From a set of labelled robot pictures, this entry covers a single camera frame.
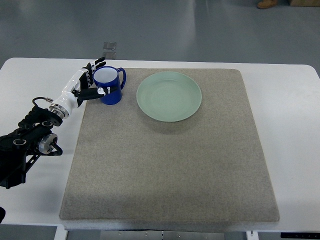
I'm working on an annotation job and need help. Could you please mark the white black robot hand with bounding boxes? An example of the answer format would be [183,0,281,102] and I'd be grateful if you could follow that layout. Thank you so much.
[49,57,107,118]

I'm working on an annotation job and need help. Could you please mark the blue mug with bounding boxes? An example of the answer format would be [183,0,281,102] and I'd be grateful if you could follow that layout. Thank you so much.
[93,66,127,105]

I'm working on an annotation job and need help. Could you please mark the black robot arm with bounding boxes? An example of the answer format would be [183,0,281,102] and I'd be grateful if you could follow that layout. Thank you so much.
[0,97,63,189]

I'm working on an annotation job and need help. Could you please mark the clear floor marker plate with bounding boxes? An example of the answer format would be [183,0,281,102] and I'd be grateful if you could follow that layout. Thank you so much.
[102,41,117,60]

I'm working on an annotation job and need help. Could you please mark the green plate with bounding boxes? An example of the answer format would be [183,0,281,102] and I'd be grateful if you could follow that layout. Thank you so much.
[136,71,202,122]

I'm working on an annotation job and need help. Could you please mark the grey felt mat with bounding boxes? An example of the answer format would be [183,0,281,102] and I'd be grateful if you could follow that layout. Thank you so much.
[60,68,279,229]

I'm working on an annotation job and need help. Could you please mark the brown shoe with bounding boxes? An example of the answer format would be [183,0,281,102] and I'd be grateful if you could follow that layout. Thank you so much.
[256,0,278,10]

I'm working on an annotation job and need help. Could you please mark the cardboard box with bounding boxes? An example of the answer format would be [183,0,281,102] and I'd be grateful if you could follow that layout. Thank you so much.
[288,0,320,7]

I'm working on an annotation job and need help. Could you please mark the black control panel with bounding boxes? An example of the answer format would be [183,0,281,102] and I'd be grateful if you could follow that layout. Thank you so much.
[280,232,320,240]

